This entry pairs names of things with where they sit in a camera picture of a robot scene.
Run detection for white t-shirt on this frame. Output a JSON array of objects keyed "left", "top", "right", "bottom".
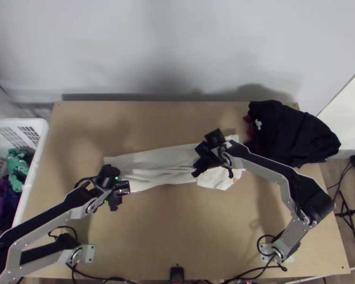
[{"left": 102, "top": 134, "right": 244, "bottom": 194}]

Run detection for pile of folded clothes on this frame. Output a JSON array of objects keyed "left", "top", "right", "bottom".
[{"left": 242, "top": 100, "right": 343, "bottom": 170}]

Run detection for heap of clothes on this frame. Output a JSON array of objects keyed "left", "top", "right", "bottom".
[{"left": 0, "top": 147, "right": 37, "bottom": 241}]

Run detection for white laundry basket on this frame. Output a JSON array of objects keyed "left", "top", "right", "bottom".
[{"left": 0, "top": 118, "right": 50, "bottom": 247}]

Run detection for black tripod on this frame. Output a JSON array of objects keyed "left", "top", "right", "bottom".
[{"left": 334, "top": 190, "right": 355, "bottom": 245}]

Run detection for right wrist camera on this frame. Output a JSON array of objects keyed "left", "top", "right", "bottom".
[{"left": 204, "top": 128, "right": 226, "bottom": 146}]

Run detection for black cable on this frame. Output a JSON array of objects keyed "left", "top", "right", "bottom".
[
  {"left": 64, "top": 259, "right": 81, "bottom": 284},
  {"left": 326, "top": 160, "right": 355, "bottom": 190},
  {"left": 256, "top": 235, "right": 288, "bottom": 272}
]

